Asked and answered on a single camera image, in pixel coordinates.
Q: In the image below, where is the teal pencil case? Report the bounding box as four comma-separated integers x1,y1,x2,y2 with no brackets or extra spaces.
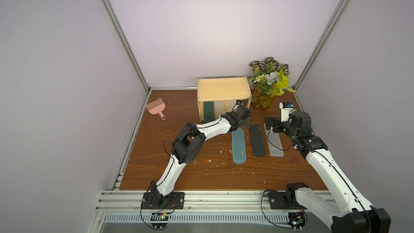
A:
231,128,246,164

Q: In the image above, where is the tall translucent white pencil case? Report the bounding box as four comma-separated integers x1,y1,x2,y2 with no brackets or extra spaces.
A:
264,125,284,157

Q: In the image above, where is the black pencil case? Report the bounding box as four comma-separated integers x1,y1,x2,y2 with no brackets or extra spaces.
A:
249,125,266,157

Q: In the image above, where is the rounded translucent pencil case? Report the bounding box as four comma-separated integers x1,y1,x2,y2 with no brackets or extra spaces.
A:
240,118,250,128

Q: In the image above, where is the translucent labelled pencil case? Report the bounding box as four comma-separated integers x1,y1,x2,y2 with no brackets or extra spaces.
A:
213,101,226,119

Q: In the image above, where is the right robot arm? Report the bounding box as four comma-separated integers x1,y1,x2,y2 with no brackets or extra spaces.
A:
265,111,391,233

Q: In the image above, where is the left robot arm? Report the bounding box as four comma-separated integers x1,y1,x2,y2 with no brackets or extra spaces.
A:
148,104,251,206

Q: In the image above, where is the dark green pencil case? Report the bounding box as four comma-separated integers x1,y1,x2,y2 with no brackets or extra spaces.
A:
203,101,216,123

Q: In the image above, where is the wooden two-tier shelf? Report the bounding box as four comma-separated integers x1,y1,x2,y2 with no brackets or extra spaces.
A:
197,76,252,121

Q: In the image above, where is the amber vase with plants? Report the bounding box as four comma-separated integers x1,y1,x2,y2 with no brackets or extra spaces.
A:
250,57,296,111

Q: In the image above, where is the pink hand brush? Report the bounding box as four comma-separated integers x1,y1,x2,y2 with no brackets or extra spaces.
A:
146,98,166,120

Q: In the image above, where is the right connector board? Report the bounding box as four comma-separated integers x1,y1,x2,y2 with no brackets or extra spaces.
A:
287,211,307,231

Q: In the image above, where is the connector board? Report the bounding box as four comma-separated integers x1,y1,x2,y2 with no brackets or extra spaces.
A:
287,211,307,231
150,213,170,230

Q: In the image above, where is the left connector board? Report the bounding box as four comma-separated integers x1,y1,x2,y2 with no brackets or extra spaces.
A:
150,213,170,230

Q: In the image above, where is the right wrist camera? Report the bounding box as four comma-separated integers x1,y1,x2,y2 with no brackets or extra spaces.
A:
279,101,294,122

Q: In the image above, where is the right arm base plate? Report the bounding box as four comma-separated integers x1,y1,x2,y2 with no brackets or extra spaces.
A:
265,192,307,210

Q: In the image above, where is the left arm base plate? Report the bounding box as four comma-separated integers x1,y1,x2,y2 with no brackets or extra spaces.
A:
141,192,185,210

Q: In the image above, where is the aluminium front rail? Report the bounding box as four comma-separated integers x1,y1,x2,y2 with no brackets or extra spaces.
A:
95,190,293,212

